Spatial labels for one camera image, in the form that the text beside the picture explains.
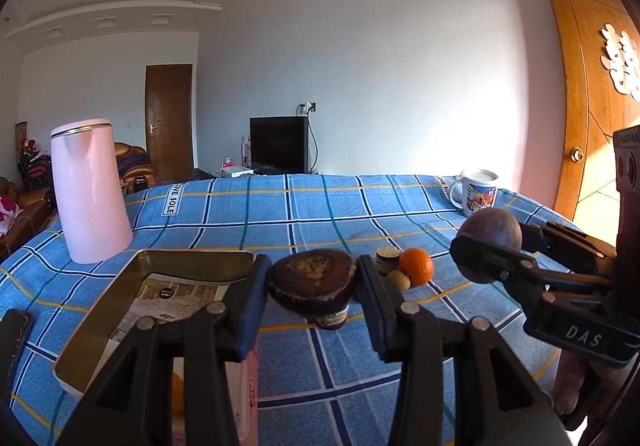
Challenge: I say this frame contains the person's right hand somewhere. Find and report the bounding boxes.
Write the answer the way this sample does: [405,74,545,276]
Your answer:
[552,351,596,419]

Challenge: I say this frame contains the dark brown interior door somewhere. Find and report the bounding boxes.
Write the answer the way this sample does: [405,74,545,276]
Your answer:
[145,64,194,182]

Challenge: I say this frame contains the purple passion fruit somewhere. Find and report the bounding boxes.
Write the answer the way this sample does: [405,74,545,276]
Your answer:
[458,208,523,284]

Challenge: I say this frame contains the stacked chairs with red items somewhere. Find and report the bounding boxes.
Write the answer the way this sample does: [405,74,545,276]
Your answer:
[17,136,54,197]

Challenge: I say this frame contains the white paper door decoration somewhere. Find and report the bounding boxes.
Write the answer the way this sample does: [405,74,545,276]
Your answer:
[600,23,640,102]

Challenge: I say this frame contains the pink metal tin box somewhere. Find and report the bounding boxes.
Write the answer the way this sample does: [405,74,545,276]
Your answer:
[52,248,261,446]

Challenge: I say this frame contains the blue plaid tablecloth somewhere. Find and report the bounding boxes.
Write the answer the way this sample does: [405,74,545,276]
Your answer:
[0,172,588,446]

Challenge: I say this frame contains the white printed mug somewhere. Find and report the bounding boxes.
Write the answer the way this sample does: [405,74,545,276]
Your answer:
[448,168,501,218]

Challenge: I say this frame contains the black power cable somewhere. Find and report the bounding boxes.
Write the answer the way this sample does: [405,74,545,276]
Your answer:
[307,113,321,174]

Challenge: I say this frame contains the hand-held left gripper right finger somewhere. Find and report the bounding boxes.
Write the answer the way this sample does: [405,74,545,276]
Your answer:
[356,255,571,446]

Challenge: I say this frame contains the black smartphone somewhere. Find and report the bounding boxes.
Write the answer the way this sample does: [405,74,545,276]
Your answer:
[0,308,35,399]

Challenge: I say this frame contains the white magenta flower cushion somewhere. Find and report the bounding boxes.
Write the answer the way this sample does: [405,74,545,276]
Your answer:
[0,195,23,237]

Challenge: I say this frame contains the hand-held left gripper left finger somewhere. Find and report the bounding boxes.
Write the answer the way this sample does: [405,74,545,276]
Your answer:
[55,253,273,446]

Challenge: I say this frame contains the black television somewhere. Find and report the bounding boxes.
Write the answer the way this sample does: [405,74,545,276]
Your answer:
[249,116,310,175]

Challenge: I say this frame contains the brown leather armchair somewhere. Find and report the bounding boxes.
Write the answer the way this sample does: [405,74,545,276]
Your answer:
[115,142,158,195]

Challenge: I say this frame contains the light wooden door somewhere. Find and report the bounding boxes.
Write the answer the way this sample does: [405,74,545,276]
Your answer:
[538,0,640,247]

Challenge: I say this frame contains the orange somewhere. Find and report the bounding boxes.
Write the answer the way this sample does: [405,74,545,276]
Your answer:
[171,371,185,419]
[398,247,435,286]

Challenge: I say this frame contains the pink electric kettle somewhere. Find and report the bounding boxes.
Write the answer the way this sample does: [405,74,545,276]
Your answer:
[50,118,134,264]

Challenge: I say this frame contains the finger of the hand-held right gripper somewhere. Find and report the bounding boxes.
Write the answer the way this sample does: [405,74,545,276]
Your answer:
[519,221,619,262]
[449,233,612,322]

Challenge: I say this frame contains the brown leather sofa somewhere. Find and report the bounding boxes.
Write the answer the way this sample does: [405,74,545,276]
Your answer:
[0,176,57,259]

